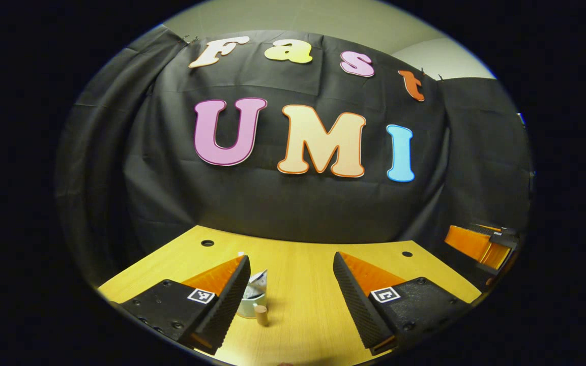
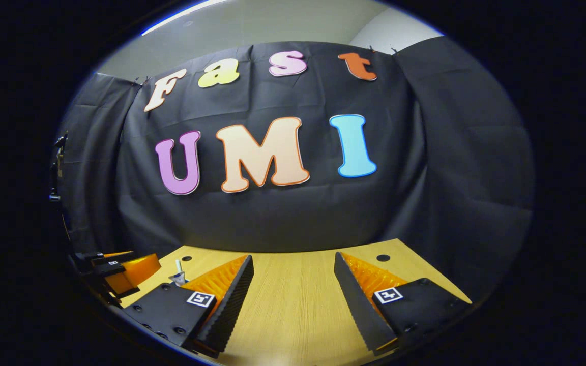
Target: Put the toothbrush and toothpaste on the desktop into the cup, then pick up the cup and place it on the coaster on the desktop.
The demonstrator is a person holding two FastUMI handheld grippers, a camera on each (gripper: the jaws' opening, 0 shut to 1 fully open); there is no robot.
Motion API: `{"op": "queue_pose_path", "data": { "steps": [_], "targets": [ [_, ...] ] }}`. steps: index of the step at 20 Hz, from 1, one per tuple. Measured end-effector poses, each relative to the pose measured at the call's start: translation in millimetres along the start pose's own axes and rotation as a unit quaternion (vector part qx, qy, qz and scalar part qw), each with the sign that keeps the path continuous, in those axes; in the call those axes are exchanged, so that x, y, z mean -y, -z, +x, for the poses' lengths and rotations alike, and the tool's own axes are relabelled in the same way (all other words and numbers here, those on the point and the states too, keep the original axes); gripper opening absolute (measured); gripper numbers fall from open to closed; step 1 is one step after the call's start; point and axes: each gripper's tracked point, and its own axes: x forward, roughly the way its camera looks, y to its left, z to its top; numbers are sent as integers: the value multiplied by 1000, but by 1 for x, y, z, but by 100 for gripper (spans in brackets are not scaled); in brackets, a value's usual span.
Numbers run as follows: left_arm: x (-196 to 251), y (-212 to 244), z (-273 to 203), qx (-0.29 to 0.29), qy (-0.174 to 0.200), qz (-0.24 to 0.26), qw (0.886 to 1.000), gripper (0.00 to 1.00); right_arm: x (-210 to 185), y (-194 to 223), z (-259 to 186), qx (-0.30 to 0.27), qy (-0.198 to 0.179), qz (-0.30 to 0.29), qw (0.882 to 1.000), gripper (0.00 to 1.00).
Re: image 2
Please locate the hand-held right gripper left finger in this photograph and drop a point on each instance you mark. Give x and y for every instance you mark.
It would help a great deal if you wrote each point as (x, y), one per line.
(232, 305)

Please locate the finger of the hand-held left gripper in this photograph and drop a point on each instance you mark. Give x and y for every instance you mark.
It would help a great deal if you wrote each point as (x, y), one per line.
(94, 256)
(135, 272)

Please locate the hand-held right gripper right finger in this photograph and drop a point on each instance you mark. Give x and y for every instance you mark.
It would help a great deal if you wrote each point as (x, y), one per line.
(356, 310)

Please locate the white toothpaste tube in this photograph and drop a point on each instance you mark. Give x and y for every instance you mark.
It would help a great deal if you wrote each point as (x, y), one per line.
(178, 278)

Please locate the wooden desktop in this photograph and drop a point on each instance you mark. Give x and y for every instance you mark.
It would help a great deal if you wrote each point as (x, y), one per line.
(293, 305)

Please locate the black backdrop cloth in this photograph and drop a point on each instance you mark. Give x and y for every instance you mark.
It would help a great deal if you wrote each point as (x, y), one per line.
(272, 213)

